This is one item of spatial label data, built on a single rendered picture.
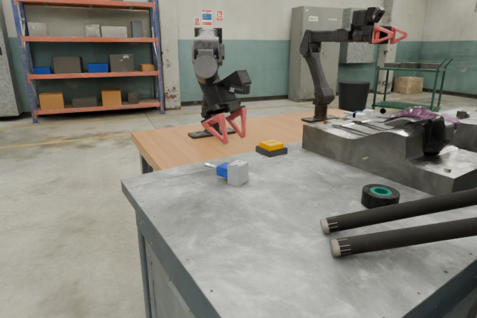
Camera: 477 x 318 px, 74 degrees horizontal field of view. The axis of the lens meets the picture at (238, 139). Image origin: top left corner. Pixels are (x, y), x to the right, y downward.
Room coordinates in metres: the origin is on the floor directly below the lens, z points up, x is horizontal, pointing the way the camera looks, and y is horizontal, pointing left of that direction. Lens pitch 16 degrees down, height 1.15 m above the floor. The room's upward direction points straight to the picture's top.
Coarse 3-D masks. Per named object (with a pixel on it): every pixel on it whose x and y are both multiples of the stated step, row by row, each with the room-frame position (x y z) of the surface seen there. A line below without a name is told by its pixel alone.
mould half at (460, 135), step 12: (372, 120) 1.32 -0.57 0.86; (384, 120) 1.32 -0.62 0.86; (396, 120) 1.17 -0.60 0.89; (408, 120) 1.15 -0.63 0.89; (420, 120) 1.16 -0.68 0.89; (468, 120) 1.08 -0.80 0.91; (456, 132) 1.05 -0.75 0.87; (468, 132) 1.03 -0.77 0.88; (456, 144) 1.05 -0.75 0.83; (468, 144) 1.02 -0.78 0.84
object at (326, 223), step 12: (456, 192) 0.55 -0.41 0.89; (468, 192) 0.54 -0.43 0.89; (396, 204) 0.55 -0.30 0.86; (408, 204) 0.55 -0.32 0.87; (420, 204) 0.54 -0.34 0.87; (432, 204) 0.54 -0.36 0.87; (444, 204) 0.54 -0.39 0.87; (456, 204) 0.54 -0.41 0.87; (468, 204) 0.54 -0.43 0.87; (336, 216) 0.56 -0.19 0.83; (348, 216) 0.55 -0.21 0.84; (360, 216) 0.54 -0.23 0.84; (372, 216) 0.54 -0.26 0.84; (384, 216) 0.54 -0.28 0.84; (396, 216) 0.54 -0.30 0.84; (408, 216) 0.54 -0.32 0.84; (324, 228) 0.54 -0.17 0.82; (336, 228) 0.54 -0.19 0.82; (348, 228) 0.54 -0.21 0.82
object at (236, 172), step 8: (240, 160) 0.82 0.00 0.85; (216, 168) 0.81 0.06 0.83; (224, 168) 0.80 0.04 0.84; (232, 168) 0.78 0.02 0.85; (240, 168) 0.78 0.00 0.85; (224, 176) 0.80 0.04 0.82; (232, 176) 0.78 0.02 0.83; (240, 176) 0.78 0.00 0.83; (232, 184) 0.78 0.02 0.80; (240, 184) 0.78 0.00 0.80
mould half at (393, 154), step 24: (336, 120) 1.17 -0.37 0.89; (360, 120) 1.17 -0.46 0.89; (312, 144) 1.06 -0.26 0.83; (336, 144) 0.97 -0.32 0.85; (360, 144) 0.90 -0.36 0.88; (384, 144) 0.84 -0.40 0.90; (408, 144) 0.80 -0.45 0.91; (360, 168) 0.89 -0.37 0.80; (384, 168) 0.83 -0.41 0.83; (408, 168) 0.78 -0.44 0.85; (432, 168) 0.75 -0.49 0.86; (456, 168) 0.75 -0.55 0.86; (432, 192) 0.72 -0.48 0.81
